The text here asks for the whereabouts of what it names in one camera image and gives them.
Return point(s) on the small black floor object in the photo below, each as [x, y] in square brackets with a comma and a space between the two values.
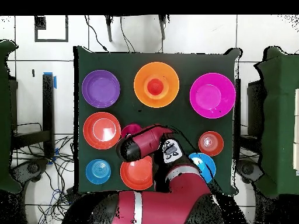
[33, 73]

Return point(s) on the small light blue bowl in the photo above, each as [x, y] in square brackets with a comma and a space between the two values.
[98, 171]

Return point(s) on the wide red-orange bowl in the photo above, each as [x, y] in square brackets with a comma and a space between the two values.
[101, 130]
[136, 175]

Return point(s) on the black floor power box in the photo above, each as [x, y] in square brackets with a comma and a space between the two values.
[72, 193]

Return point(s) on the wide purple bowl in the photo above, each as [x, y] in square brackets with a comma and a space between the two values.
[101, 88]

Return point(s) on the large blue bowl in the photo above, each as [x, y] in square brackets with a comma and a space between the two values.
[208, 165]

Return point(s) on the small orange bowl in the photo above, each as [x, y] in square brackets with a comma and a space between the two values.
[211, 143]

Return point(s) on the blue tape strip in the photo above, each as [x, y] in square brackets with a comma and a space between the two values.
[55, 81]

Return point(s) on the black square floor frame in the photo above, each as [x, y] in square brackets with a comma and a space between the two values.
[39, 23]

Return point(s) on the small magenta bowl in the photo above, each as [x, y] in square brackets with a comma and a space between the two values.
[132, 128]

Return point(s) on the green cloth covered table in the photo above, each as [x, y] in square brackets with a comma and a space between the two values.
[4, 116]
[280, 116]

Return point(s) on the large yellow-orange bowl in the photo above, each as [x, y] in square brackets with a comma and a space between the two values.
[140, 86]

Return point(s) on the large pink bowl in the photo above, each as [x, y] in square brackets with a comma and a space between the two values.
[212, 95]

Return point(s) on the black metal stand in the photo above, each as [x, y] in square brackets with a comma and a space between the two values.
[237, 105]
[48, 112]

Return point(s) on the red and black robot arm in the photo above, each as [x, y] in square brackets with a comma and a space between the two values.
[163, 205]

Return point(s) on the grey stand leg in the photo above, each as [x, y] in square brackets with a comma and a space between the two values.
[108, 30]
[162, 28]

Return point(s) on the dark green tablecloth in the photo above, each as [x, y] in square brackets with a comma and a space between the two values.
[163, 116]

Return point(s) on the orange cup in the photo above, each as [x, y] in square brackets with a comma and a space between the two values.
[155, 86]

